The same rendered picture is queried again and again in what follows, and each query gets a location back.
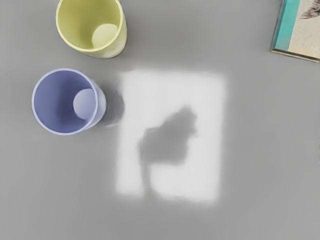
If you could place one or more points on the lavender blue plastic cup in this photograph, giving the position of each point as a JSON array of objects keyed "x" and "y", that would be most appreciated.
[{"x": 53, "y": 105}]

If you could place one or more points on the yellow plastic cup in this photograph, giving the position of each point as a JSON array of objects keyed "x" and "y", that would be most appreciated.
[{"x": 72, "y": 27}]

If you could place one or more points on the book with teal spine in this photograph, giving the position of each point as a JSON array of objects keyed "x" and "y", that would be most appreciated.
[{"x": 298, "y": 30}]

